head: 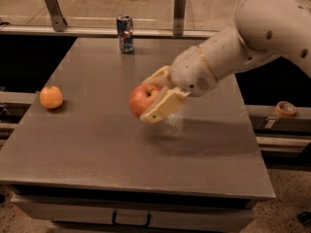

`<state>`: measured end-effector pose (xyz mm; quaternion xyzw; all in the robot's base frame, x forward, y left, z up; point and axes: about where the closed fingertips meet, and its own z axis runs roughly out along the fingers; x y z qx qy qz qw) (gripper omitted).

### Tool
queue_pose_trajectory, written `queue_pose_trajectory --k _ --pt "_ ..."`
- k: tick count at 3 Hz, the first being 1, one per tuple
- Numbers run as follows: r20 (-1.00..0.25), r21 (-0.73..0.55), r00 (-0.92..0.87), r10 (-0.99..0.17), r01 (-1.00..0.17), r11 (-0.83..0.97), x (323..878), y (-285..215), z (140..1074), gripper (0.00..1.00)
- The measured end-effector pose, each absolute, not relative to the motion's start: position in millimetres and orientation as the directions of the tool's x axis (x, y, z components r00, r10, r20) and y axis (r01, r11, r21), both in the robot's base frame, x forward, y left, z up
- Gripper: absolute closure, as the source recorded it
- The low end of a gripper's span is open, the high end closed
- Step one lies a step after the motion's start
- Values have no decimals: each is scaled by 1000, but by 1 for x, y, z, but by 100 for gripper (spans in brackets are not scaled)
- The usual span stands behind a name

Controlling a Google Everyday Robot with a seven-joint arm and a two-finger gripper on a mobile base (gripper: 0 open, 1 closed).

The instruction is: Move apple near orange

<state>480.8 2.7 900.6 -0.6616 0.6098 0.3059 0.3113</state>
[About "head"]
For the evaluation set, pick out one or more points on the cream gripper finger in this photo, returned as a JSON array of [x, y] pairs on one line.
[[160, 78], [168, 102]]

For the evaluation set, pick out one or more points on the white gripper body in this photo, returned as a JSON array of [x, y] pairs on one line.
[[190, 71]]

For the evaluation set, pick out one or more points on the red apple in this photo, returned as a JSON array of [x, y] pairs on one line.
[[142, 97]]

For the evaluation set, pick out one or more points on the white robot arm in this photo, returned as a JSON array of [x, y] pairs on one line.
[[262, 30]]

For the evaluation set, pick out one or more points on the blue soda can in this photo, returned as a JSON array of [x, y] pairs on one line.
[[125, 33]]

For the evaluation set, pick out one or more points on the orange tape roll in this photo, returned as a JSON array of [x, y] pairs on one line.
[[285, 109]]

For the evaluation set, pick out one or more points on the orange fruit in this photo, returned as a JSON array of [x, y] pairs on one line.
[[51, 97]]

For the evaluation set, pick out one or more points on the middle metal rail bracket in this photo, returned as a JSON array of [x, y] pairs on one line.
[[179, 17]]

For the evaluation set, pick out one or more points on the metal rail bracket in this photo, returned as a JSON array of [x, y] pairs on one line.
[[59, 23], [179, 17]]

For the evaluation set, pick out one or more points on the left metal rail bracket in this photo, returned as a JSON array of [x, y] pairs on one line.
[[59, 23]]

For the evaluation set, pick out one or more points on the grey drawer with handle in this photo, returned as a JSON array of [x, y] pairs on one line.
[[75, 215]]

